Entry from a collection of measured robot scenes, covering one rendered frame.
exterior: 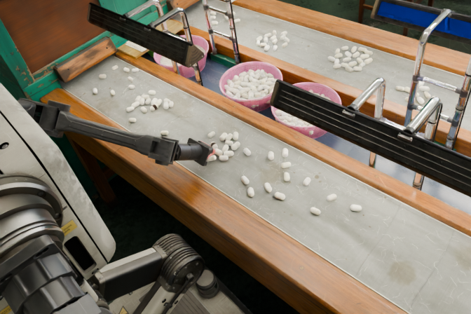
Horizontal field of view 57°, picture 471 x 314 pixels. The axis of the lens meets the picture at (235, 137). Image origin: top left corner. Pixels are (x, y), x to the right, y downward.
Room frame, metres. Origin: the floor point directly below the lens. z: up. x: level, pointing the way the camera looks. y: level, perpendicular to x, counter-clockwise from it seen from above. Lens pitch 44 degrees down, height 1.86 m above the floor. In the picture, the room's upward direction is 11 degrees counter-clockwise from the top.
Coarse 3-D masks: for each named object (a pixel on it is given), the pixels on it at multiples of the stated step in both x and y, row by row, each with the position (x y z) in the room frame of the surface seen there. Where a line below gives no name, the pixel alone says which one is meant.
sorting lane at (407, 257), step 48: (96, 96) 1.60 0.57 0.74; (192, 96) 1.46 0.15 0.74; (240, 144) 1.13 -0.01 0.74; (288, 144) 1.08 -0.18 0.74; (240, 192) 0.91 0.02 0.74; (288, 192) 0.87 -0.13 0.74; (336, 192) 0.83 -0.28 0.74; (336, 240) 0.66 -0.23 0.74; (384, 240) 0.63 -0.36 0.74; (432, 240) 0.61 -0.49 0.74; (384, 288) 0.50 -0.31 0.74; (432, 288) 0.48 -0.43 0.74
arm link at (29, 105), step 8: (24, 104) 1.09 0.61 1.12; (32, 104) 1.12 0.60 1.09; (40, 104) 1.13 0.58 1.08; (32, 112) 1.10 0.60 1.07; (40, 112) 1.14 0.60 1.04; (48, 112) 1.11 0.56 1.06; (56, 112) 1.11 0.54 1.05; (40, 120) 1.10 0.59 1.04; (48, 120) 1.09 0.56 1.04; (56, 120) 1.10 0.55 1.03; (48, 128) 1.08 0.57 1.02
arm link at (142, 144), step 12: (60, 108) 1.11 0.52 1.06; (60, 120) 1.08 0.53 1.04; (72, 120) 1.08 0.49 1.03; (84, 120) 1.07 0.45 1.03; (48, 132) 1.07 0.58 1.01; (60, 132) 1.07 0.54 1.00; (84, 132) 1.04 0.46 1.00; (96, 132) 1.03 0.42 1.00; (108, 132) 1.03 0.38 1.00; (120, 132) 1.02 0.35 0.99; (132, 132) 1.03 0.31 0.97; (120, 144) 1.00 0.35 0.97; (132, 144) 0.99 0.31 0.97; (144, 144) 0.98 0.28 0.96; (156, 144) 0.98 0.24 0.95; (168, 144) 0.97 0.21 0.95; (156, 156) 0.95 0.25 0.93; (168, 156) 0.95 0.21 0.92
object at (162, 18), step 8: (152, 0) 1.62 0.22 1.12; (136, 8) 1.57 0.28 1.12; (144, 8) 1.59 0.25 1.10; (160, 8) 1.63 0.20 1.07; (176, 8) 1.51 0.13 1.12; (128, 16) 1.54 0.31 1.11; (160, 16) 1.63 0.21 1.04; (168, 16) 1.47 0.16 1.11; (184, 16) 1.52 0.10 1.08; (152, 24) 1.43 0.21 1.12; (160, 24) 1.45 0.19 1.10; (184, 24) 1.52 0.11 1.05; (168, 32) 1.62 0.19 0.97; (184, 40) 1.54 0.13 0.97; (192, 40) 1.52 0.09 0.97; (176, 64) 1.63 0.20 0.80; (176, 72) 1.63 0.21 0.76; (200, 80) 1.52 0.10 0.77
